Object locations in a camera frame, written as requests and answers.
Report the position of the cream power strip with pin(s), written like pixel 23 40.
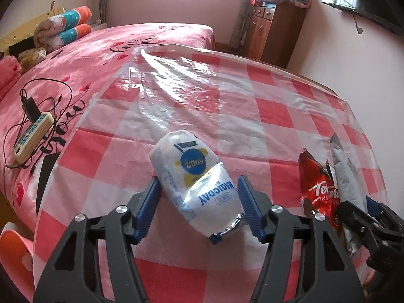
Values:
pixel 33 137

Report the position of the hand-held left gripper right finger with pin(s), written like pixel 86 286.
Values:
pixel 249 210

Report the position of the red snack bag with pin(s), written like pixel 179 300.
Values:
pixel 318 189

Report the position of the brown wooden cabinet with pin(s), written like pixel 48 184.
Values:
pixel 277 34

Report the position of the patterned curtain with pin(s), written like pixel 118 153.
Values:
pixel 240 22

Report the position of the white snack bag blue circle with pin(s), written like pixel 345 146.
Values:
pixel 195 183

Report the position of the black flat object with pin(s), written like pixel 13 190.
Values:
pixel 47 180

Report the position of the black charger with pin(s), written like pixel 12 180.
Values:
pixel 31 110

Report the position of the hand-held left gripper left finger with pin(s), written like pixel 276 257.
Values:
pixel 147 210

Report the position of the grey curtain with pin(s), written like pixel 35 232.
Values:
pixel 104 0

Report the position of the large white foil bag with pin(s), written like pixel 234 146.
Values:
pixel 345 170

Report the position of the orange plastic stool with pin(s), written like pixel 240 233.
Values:
pixel 14 258

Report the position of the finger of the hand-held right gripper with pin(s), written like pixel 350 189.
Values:
pixel 385 211
pixel 355 217

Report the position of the person's right hand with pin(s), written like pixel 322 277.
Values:
pixel 368 280

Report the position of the pink pillow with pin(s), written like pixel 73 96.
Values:
pixel 8 75

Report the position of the cream floral pillow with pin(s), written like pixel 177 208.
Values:
pixel 31 56

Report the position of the wall-mounted television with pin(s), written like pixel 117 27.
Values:
pixel 372 3

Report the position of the pink printed bed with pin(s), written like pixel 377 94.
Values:
pixel 94 56

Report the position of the red checkered plastic tablecloth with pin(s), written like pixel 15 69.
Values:
pixel 252 107

